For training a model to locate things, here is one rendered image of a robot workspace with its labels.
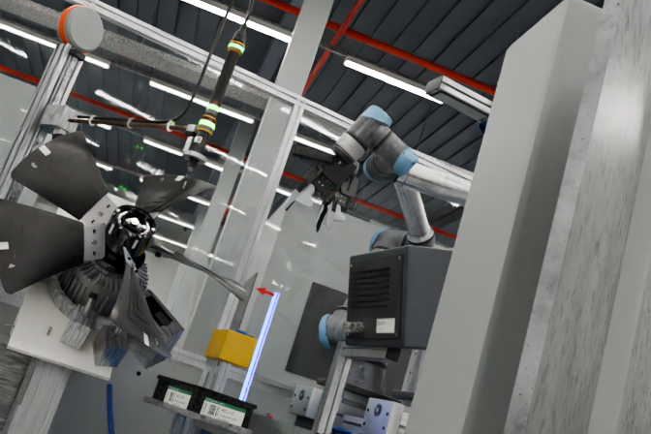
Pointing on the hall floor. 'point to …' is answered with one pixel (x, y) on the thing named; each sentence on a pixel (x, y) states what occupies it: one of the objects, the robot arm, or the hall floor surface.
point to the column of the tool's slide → (21, 144)
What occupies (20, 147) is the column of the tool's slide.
